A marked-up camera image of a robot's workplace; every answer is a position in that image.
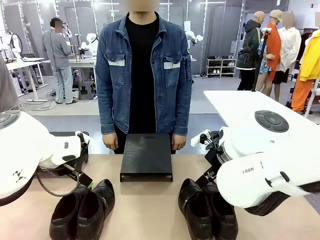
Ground person in grey clothes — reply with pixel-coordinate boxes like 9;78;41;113
41;17;78;105

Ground yellow hanging garment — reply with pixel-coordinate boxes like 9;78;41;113
298;29;320;82

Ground person's right forearm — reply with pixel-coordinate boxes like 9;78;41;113
97;87;119;136

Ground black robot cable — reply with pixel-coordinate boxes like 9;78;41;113
37;172;81;197

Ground person's left hand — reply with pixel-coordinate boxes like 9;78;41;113
171;134;187;152

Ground mannequin with orange garment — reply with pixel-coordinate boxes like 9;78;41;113
254;9;283;97

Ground grey plastic stool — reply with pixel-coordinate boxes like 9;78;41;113
78;80;97;101

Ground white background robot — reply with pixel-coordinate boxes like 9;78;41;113
81;32;100;60
0;31;23;62
184;21;205;48

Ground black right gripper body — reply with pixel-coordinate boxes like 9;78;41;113
204;130;225;176

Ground wooden shoe rack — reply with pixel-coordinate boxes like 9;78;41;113
206;57;237;78

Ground white office desk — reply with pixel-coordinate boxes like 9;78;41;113
6;57;50;102

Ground person's left forearm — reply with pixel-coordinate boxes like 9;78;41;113
171;87;193;136

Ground white folding table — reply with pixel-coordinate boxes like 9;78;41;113
203;90;320;128

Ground black shoe stand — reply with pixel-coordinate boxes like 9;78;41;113
49;131;90;176
119;133;174;183

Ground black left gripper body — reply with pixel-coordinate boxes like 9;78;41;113
63;162;87;183

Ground person's right hand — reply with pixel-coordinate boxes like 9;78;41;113
102;133;118;150

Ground person in denim jacket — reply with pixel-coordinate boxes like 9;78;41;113
95;11;193;155

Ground figure in white shirt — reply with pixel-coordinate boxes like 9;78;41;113
271;11;302;102

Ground mannequin in dark jacket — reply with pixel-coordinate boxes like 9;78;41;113
236;11;266;91

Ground orange trousers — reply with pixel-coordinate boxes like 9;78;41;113
291;78;315;113

